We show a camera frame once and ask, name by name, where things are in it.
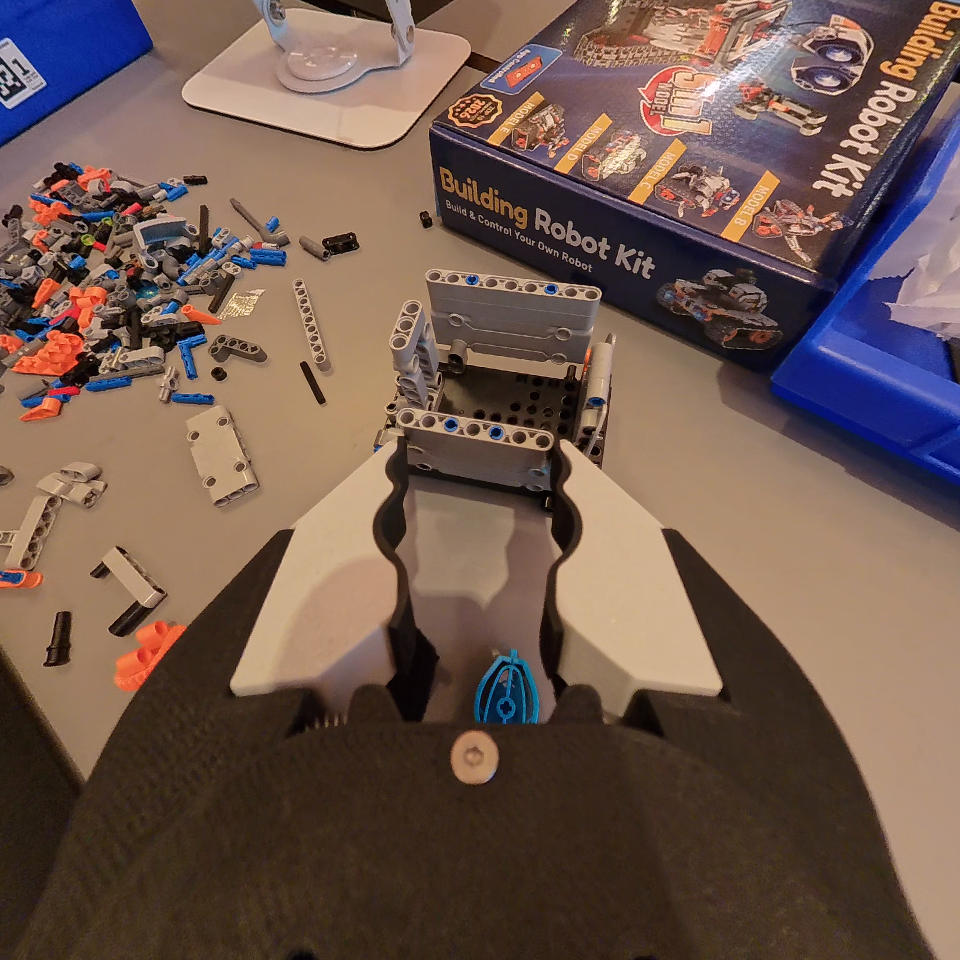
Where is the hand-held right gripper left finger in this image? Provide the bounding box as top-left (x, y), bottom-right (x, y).
top-left (227, 441), bottom-right (444, 721)

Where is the white crumpled paper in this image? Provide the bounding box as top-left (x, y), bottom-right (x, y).
top-left (885, 191), bottom-right (960, 331)

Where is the light grey short beams cluster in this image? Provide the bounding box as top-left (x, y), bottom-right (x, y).
top-left (36, 461), bottom-right (108, 511)

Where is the black connector pin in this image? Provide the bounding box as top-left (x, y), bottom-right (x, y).
top-left (42, 611), bottom-right (75, 667)

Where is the partly built robot model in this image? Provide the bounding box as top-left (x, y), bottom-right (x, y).
top-left (372, 268), bottom-right (612, 511)

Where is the light grey beam with connector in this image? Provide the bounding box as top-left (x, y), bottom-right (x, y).
top-left (0, 495), bottom-right (63, 571)

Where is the pile of mixed building pieces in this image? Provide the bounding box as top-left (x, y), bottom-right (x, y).
top-left (0, 161), bottom-right (290, 421)

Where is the white monitor stand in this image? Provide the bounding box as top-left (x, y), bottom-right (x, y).
top-left (182, 0), bottom-right (472, 147)

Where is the black perforated panel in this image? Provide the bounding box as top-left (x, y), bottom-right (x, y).
top-left (0, 652), bottom-right (84, 954)

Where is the long grey holed beam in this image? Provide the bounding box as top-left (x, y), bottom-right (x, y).
top-left (292, 279), bottom-right (333, 372)

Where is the blue ribbed wheel piece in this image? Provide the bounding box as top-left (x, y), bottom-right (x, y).
top-left (476, 648), bottom-right (540, 725)

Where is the blue bin with tag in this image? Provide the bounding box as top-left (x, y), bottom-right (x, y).
top-left (0, 0), bottom-right (155, 147)

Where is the white beam with black pins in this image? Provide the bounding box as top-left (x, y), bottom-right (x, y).
top-left (90, 546), bottom-right (168, 637)

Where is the orange claw piece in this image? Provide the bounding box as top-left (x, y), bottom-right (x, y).
top-left (114, 621), bottom-right (187, 692)

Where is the dark blue robot kit box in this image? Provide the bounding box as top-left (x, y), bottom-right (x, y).
top-left (429, 0), bottom-right (960, 372)

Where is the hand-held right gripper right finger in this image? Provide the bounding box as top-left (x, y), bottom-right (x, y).
top-left (547, 441), bottom-right (724, 717)

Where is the light grey panel piece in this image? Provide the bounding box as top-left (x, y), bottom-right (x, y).
top-left (185, 405), bottom-right (261, 509)

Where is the blue plastic bin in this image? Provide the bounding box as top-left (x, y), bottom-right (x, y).
top-left (771, 112), bottom-right (960, 481)

